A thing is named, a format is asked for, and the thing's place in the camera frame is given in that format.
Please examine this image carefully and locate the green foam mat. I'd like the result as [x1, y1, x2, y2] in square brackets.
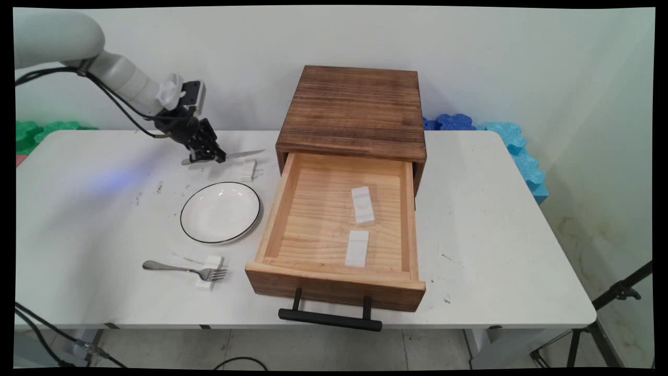
[15, 121, 99, 156]

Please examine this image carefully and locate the black cable with connector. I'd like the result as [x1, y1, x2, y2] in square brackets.
[14, 301, 129, 369]

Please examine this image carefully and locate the steel fork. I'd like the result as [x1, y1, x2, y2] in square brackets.
[142, 260, 229, 282]

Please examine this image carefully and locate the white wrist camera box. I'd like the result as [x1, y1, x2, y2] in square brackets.
[180, 79, 206, 117]

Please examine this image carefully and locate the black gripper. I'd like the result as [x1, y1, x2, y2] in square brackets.
[154, 107, 228, 164]

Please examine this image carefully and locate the light wooden drawer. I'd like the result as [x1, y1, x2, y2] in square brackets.
[245, 152, 427, 313]

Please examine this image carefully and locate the black drawer handle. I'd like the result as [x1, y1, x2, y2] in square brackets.
[278, 287, 384, 333]

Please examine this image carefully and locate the black tripod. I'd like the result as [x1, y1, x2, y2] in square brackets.
[529, 260, 654, 369]

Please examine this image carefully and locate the white plate with black rim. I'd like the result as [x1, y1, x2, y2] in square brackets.
[180, 181, 261, 245]

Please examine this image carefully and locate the steel table knife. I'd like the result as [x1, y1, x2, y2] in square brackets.
[181, 149, 266, 166]

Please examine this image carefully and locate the light blue foam mat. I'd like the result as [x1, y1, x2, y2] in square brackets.
[473, 122, 550, 206]

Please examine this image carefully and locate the dark blue foam mat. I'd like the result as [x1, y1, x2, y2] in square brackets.
[422, 113, 477, 132]

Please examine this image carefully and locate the black floor cable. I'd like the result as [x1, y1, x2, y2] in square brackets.
[213, 356, 268, 371]

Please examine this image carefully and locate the white table leg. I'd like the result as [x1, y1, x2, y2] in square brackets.
[463, 327, 504, 370]
[65, 328, 106, 367]

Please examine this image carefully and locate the dark wooden drawer cabinet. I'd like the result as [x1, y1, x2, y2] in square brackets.
[275, 65, 428, 197]

